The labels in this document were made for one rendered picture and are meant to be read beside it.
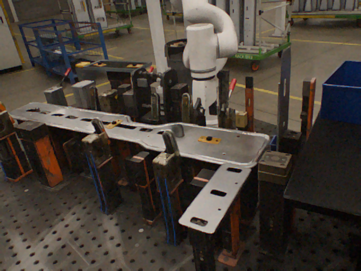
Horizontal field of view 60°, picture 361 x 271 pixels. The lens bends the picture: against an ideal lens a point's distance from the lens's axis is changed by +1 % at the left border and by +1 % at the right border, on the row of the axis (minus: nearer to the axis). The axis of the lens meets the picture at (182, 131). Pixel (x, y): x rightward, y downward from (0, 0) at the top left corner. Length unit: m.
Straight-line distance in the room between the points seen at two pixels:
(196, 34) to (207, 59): 0.08
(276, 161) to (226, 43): 0.38
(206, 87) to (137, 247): 0.62
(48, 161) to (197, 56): 0.91
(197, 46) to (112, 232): 0.77
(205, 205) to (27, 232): 0.84
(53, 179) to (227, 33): 1.07
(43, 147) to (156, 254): 0.73
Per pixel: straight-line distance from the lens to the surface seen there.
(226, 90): 1.19
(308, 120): 1.14
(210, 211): 0.83
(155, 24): 5.27
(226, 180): 0.93
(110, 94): 1.55
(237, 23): 5.76
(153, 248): 1.18
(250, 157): 1.03
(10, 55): 8.15
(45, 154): 1.56
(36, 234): 1.43
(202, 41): 0.97
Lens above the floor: 1.55
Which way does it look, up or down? 27 degrees down
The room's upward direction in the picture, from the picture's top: 7 degrees counter-clockwise
